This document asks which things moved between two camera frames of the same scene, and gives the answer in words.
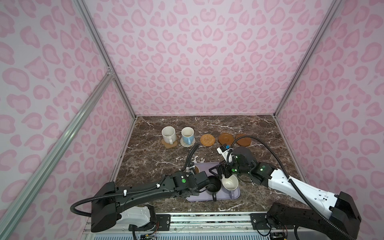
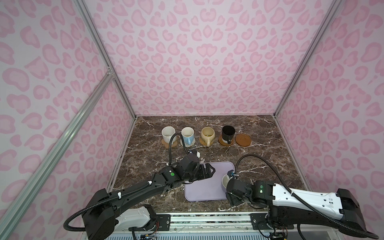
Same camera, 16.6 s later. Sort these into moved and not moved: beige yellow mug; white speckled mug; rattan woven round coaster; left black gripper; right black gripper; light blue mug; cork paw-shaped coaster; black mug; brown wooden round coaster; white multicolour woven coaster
Moved: beige yellow mug; black mug; left black gripper; right black gripper
Not moved: light blue mug; white speckled mug; white multicolour woven coaster; brown wooden round coaster; rattan woven round coaster; cork paw-shaped coaster
